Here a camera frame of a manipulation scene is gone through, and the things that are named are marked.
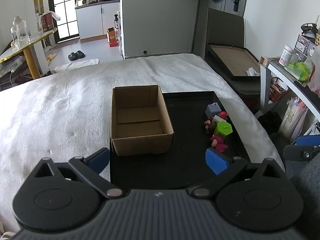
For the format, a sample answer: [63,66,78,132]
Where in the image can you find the green hexagonal toy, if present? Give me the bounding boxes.
[214,121,233,137]

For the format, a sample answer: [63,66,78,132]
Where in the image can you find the person's grey fleece clothing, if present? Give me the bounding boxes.
[289,155,320,240]

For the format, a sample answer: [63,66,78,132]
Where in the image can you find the white fleece blanket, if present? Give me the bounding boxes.
[0,52,285,233]

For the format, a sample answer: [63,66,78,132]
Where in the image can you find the red box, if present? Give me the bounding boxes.
[40,13,54,32]

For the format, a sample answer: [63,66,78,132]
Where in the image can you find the small drawer organiser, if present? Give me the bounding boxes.
[294,34,317,62]

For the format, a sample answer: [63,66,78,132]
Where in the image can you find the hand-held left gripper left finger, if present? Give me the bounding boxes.
[31,147,123,200]

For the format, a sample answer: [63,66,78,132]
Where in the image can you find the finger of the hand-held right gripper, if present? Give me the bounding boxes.
[283,135,320,162]

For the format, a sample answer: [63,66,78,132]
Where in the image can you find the black floor bag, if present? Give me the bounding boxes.
[257,111,283,133]

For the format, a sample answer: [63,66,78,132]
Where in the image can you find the brown toy figure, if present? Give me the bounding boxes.
[203,119,218,135]

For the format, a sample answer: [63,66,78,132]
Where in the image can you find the black ring-shaped ornament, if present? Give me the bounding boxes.
[301,23,319,37]

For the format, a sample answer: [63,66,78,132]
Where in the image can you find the white side table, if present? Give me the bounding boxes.
[259,56,320,140]

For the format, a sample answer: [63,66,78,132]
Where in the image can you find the brown door mat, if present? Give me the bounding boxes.
[52,39,81,50]

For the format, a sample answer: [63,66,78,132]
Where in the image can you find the cardboard box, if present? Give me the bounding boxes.
[110,84,174,157]

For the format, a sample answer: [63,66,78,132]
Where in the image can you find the square glass jar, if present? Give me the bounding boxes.
[10,26,22,49]
[12,16,31,44]

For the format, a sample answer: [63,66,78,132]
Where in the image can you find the black-framed brown board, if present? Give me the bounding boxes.
[207,43,261,81]

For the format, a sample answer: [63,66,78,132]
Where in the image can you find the pink white jar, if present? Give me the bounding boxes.
[279,45,296,67]

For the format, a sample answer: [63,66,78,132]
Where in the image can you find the grey blue cube toy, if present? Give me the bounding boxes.
[205,103,221,117]

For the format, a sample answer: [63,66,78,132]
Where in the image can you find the pale pink plastic bag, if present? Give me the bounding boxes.
[307,52,320,92]

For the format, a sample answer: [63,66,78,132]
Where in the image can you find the printed white shopping bag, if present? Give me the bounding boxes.
[279,97,308,141]

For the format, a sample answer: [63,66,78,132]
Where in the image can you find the black-framed glass door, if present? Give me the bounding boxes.
[47,0,81,43]

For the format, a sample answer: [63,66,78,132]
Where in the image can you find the pink toy figure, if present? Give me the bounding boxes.
[209,134,229,153]

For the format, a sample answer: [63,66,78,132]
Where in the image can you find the dark chair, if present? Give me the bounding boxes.
[205,8,262,103]

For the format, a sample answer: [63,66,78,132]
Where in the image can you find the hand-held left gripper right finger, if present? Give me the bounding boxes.
[191,148,287,198]

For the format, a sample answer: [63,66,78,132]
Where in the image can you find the white kitchen cabinet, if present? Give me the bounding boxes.
[75,0,121,40]

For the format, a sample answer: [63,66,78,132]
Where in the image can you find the white shelf unit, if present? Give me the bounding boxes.
[117,10,126,58]

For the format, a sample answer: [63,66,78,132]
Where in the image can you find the orange carton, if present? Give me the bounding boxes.
[107,27,119,47]

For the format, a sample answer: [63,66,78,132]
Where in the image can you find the white plastic bag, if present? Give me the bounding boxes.
[37,11,61,22]

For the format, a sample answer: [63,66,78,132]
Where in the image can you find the red basket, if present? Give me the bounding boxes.
[269,77,292,103]

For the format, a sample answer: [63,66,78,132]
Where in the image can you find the black door lock handle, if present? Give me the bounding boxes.
[226,0,241,12]

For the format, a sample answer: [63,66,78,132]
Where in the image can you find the white floor towel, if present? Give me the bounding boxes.
[54,59,100,73]

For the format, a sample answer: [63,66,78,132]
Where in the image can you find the black tray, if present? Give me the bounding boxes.
[109,91,250,190]

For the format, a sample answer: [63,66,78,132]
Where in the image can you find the green plastic bag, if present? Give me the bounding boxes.
[284,61,312,81]

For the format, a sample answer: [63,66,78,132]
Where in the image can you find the round gold-edged table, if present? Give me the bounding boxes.
[0,27,58,79]

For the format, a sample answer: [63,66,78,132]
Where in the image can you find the dark vertical pipe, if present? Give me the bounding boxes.
[191,0,202,54]

